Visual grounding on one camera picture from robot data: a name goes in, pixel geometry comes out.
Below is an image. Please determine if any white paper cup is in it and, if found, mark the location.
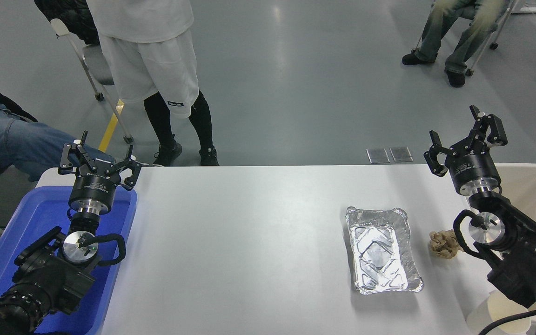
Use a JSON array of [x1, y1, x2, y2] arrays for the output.
[[466, 291, 536, 335]]

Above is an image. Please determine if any black padded jacket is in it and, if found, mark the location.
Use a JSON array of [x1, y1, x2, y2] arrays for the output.
[[34, 0, 100, 46]]

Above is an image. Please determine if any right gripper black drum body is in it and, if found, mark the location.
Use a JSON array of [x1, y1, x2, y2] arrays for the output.
[[449, 142, 502, 195]]

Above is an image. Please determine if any white folding chair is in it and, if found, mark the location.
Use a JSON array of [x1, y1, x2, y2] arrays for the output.
[[50, 19, 134, 144]]

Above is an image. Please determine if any standing person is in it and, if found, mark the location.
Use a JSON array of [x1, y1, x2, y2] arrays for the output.
[[84, 0, 220, 167]]

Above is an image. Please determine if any crumpled tan paper ball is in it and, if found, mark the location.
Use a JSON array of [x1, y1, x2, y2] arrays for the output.
[[429, 229, 464, 260]]

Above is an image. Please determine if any blue plastic tray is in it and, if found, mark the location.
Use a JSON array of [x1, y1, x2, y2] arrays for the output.
[[0, 186, 138, 335]]

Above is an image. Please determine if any seated person on wheeled chair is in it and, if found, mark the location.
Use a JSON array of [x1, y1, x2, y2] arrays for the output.
[[402, 0, 510, 88]]

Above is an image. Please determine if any seated person beside tray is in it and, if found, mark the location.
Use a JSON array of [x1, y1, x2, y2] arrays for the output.
[[0, 67, 115, 194]]

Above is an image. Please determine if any silver foil tray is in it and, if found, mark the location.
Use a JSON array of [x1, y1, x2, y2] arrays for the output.
[[346, 206, 424, 295]]

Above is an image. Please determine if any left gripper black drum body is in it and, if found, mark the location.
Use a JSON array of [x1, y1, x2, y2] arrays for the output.
[[70, 162, 121, 208]]

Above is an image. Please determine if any metal floor plate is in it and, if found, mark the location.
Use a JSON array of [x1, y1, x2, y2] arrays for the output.
[[366, 148, 390, 164], [389, 147, 414, 163]]

